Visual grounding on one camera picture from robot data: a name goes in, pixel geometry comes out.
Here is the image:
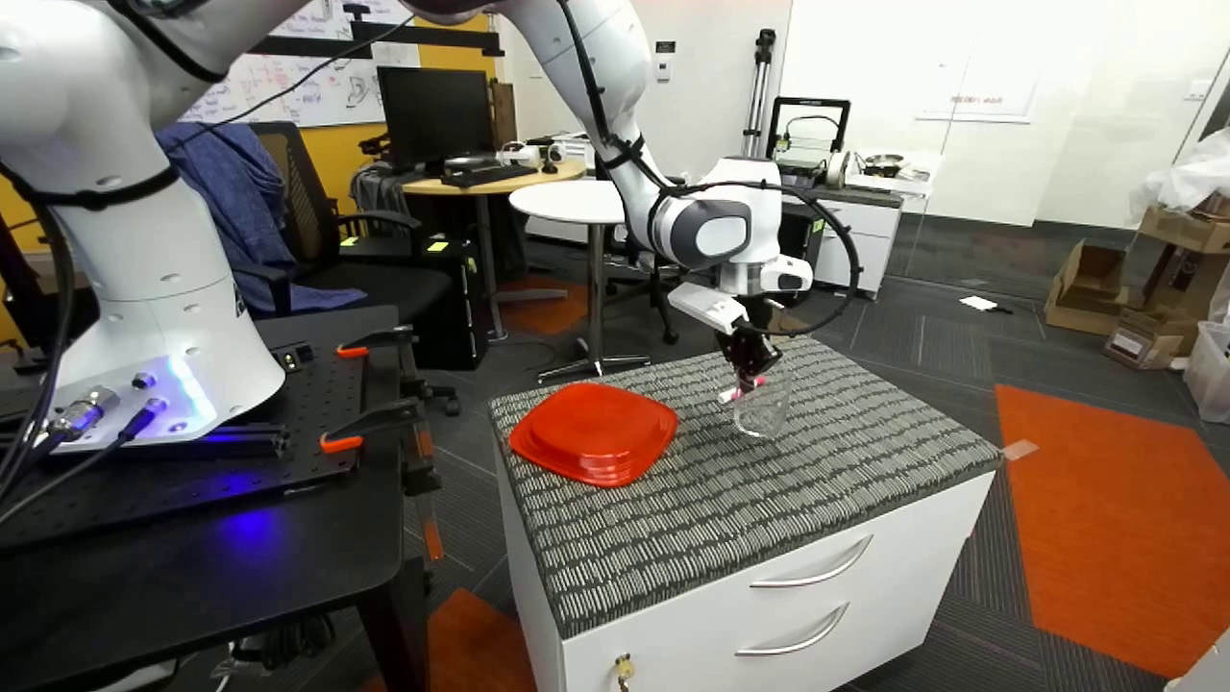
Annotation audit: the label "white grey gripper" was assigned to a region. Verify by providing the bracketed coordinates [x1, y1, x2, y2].
[667, 256, 812, 376]

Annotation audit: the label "clear glass cup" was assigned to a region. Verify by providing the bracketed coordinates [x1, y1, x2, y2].
[728, 376, 786, 439]

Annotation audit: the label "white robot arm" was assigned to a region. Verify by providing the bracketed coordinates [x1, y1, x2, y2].
[0, 0, 812, 452]

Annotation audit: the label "grey patterned table mat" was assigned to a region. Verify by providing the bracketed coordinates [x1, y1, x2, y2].
[486, 338, 998, 635]

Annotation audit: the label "red plastic plate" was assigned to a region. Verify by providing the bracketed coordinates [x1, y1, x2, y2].
[507, 384, 677, 488]

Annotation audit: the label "round white table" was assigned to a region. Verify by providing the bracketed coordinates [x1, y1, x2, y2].
[504, 178, 649, 388]

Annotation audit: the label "white drawer cabinet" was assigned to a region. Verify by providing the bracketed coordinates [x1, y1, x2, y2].
[498, 467, 994, 692]

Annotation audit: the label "wooden desk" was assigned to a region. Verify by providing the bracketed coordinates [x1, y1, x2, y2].
[398, 162, 593, 342]

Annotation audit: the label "right orange black clamp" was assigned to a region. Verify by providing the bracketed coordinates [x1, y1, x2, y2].
[333, 323, 415, 361]

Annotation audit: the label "orange black clamp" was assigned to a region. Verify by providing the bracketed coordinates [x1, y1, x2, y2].
[333, 323, 415, 361]
[318, 401, 424, 458]

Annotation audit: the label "black computer monitor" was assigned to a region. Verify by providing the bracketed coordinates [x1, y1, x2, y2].
[375, 64, 494, 173]

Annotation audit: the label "left orange black clamp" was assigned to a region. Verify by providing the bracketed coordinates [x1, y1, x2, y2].
[318, 401, 424, 458]

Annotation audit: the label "black office chair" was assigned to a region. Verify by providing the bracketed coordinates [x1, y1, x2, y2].
[247, 118, 493, 376]

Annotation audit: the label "open cardboard boxes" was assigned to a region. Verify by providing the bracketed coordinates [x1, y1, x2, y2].
[1040, 192, 1230, 367]

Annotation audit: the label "black work table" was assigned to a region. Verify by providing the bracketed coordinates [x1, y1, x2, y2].
[0, 301, 444, 692]

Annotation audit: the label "blue jacket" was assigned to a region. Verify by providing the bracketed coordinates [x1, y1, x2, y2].
[158, 121, 366, 316]

